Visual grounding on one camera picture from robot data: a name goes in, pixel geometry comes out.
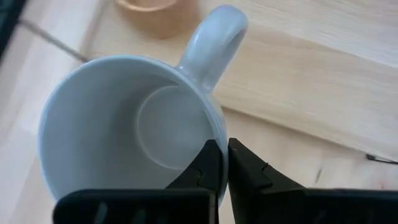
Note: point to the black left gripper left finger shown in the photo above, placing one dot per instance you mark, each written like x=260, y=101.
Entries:
x=140, y=207

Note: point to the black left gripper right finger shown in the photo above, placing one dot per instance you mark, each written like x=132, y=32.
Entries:
x=280, y=205

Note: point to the light grey ceramic mug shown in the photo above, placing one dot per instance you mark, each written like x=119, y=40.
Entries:
x=109, y=124

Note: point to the small tan cup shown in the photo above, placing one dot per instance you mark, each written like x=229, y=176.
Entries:
x=155, y=18

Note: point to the wooden shelf with black frame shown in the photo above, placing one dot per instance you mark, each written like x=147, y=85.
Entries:
x=311, y=93

